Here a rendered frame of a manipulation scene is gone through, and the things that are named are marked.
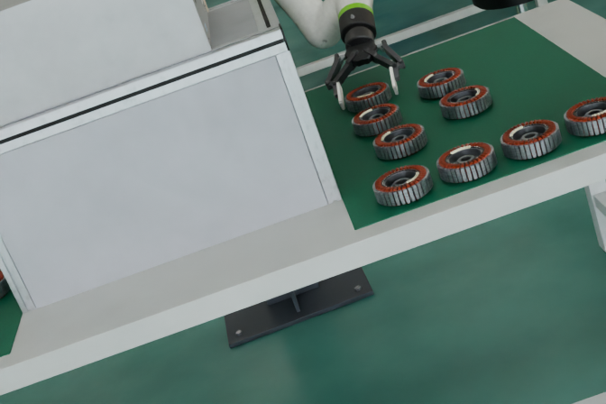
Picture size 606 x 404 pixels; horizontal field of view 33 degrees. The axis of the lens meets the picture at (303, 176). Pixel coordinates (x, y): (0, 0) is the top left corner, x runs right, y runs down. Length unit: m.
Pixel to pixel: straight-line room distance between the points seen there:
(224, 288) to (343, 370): 1.11
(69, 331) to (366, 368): 1.15
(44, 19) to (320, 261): 0.67
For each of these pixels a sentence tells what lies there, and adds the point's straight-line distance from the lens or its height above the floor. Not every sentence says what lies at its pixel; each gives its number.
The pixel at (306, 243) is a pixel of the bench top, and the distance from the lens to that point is 1.94.
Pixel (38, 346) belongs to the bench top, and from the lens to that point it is 2.00.
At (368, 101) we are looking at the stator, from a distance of 2.48.
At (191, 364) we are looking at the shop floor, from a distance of 3.28.
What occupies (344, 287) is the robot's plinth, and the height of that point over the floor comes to 0.02.
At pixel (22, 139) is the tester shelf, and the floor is 1.08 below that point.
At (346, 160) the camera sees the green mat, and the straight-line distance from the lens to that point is 2.24.
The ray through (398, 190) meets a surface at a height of 0.78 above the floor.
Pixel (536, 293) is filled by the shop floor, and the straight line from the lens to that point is 3.02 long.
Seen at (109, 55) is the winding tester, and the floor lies 1.17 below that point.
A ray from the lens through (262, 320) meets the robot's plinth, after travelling 3.32.
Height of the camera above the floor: 1.55
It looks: 21 degrees down
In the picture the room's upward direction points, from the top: 20 degrees counter-clockwise
